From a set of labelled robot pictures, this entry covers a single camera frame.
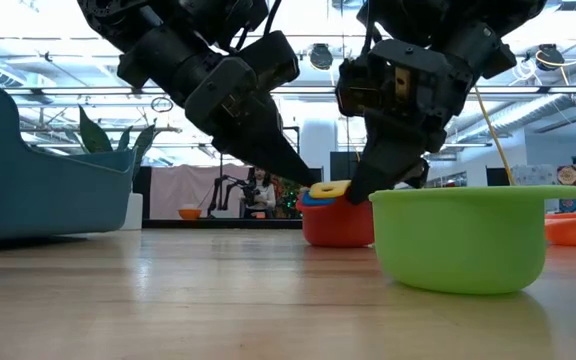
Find green measuring cup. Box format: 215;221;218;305
367;184;576;296

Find artificial green plant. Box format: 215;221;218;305
65;103;159;169

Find pink cloth curtain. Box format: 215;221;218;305
149;164;250;221

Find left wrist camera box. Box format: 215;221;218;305
239;30;301;94

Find yellow hanging cable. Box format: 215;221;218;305
474;85;515;187

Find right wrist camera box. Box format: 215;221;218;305
467;22;518;81

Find green decorated tree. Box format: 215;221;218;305
273;175;303;220

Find hanging metal ring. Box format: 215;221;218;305
149;95;175;114

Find white plant pot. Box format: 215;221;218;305
120;192;145;232

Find blue measuring cup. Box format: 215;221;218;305
301;191;337;208

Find person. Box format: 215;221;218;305
239;166;278;220

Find red measuring cup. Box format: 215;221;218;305
295;192;376;249

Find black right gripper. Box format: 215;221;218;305
335;38;475;206

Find black ceiling cable reel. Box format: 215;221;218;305
309;43;335;72
536;43;566;72

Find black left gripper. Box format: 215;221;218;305
184;56;320;189

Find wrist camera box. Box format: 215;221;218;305
467;22;518;81
239;30;301;94

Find teal plastic basket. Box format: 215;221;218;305
0;78;139;244

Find yellow measuring cup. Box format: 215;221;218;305
308;179;353;200

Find black monitor screen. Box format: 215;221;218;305
329;151;365;182

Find colourful patchwork quilt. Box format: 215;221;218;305
510;162;576;215

